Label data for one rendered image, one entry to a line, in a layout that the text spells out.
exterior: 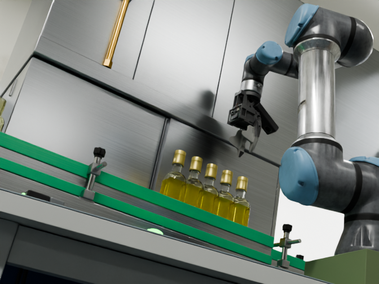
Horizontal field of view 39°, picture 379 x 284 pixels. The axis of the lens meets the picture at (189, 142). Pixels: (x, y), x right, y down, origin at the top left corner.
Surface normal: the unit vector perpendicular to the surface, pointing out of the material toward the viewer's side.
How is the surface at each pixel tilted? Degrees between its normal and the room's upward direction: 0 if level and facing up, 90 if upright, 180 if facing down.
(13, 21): 90
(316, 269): 90
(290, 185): 100
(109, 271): 90
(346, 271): 90
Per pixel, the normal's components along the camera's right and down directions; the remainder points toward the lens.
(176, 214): 0.53, -0.27
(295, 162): -0.96, -0.12
